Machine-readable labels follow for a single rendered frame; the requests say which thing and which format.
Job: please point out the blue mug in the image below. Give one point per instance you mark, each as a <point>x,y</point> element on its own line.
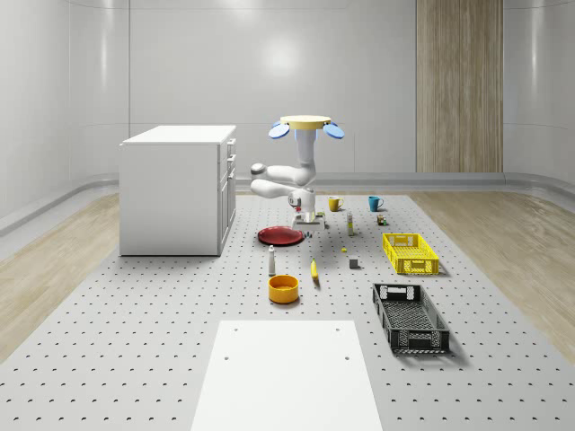
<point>374,204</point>

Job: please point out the grey cube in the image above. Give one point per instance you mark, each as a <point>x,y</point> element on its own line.
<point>354,263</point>

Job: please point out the small white bottle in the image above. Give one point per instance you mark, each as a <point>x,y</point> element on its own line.
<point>271,262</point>

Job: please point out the yellow mug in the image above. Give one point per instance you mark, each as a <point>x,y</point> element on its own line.
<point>333,204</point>

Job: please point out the puzzle cube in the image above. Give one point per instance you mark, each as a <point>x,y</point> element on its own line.
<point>382,220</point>

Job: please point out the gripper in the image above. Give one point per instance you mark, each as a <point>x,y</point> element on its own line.
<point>309,222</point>

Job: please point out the white board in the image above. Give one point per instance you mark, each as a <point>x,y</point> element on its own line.
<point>287,381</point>

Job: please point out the yellow basket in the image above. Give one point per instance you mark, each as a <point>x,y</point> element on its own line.
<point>418,266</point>

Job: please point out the dark grey basket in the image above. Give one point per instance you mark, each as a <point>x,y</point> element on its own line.
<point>420,339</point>

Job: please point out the flat-sided can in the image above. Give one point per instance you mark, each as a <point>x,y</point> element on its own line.
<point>350,223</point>

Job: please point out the banana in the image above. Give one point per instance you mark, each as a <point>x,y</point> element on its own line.
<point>314,270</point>

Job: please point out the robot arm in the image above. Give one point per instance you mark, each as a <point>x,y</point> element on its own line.
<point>303,155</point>

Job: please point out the yellow bowl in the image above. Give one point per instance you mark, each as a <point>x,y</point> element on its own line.
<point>283,292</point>

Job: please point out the red plate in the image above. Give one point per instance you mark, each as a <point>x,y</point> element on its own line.
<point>278,236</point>

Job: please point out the white cabinet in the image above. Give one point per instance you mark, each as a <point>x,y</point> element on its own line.
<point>170,197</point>

